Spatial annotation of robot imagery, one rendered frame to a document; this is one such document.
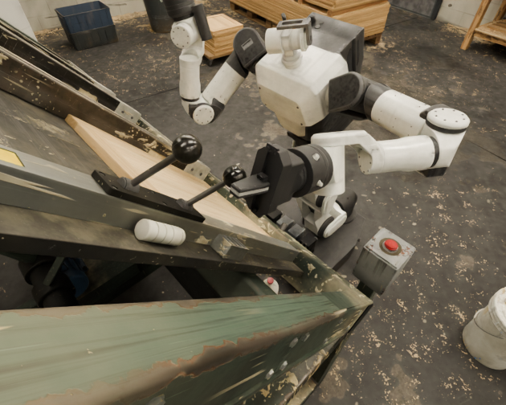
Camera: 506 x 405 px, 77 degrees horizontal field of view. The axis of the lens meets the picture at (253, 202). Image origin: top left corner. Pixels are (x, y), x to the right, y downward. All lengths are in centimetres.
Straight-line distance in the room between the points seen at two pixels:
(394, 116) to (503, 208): 223
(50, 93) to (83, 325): 74
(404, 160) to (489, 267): 190
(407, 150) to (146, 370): 61
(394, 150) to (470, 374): 160
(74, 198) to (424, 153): 61
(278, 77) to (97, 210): 74
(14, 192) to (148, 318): 21
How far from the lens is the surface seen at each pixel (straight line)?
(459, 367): 210
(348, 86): 93
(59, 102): 90
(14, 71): 86
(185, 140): 39
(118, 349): 20
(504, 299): 195
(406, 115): 83
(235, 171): 49
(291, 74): 101
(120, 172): 69
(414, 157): 70
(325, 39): 110
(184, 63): 113
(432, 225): 258
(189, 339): 23
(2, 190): 38
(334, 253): 197
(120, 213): 45
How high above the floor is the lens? 176
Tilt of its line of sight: 47 degrees down
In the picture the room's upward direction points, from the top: straight up
